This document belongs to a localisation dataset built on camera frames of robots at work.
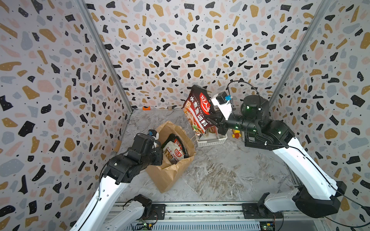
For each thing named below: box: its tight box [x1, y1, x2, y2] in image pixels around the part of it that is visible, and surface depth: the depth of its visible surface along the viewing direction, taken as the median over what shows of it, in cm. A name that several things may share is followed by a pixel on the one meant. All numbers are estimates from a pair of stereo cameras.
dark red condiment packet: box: [182, 84, 218, 139], surface depth 61 cm
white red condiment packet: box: [162, 141, 185, 165], surface depth 82 cm
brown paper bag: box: [145, 120, 197, 193], surface depth 71 cm
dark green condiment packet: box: [160, 133, 189, 159], surface depth 80 cm
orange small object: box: [142, 105, 151, 111], surface depth 127 cm
